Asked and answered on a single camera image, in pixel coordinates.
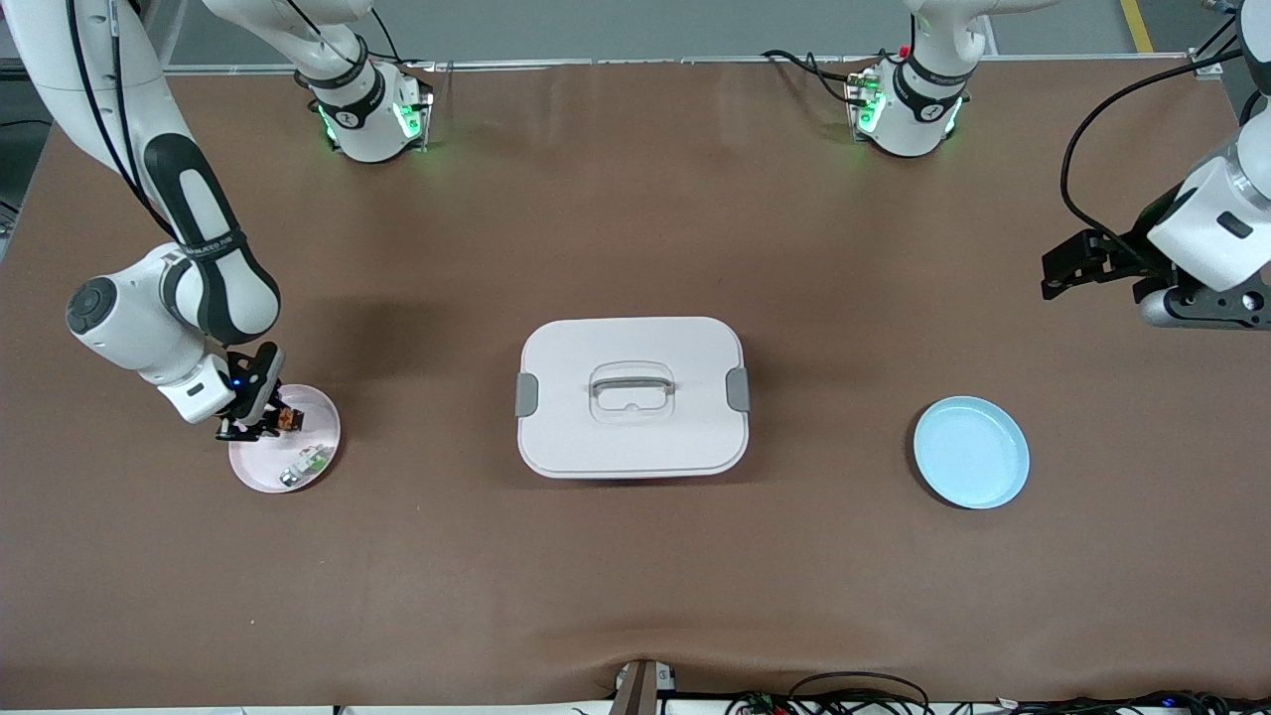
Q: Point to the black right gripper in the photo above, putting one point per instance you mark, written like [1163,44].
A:
[250,404]

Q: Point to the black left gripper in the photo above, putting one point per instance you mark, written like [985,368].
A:
[1142,258]

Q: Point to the orange black switch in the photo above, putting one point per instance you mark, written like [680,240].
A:
[291,419]

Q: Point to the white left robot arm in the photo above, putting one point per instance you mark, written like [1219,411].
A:
[1211,228]

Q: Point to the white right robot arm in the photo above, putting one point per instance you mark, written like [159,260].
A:
[149,318]

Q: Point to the pink round plate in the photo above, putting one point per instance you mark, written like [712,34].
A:
[308,447]

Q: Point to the blue round plate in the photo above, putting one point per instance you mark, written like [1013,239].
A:
[971,452]

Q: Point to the brown table mat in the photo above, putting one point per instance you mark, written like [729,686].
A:
[596,228]

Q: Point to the green white switch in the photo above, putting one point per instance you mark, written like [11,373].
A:
[308,464]

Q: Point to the aluminium frame post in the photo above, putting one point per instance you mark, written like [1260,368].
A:
[1226,45]

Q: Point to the grey metal bracket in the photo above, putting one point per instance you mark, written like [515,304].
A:
[640,687]

